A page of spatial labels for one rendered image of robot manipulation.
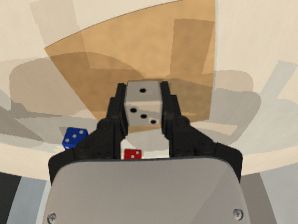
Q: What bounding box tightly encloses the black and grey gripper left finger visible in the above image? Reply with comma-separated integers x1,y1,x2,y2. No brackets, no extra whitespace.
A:
48,83,128,186

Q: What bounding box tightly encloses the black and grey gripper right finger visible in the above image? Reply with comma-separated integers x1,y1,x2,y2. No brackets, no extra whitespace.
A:
160,81,243,183

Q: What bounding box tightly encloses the red die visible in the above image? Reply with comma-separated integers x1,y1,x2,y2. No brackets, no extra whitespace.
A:
124,149,141,159

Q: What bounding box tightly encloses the blue die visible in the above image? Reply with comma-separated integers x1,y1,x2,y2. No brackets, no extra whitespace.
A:
62,127,88,150

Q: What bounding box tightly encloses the tan mat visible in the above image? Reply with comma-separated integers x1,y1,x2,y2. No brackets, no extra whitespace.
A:
44,0,215,123

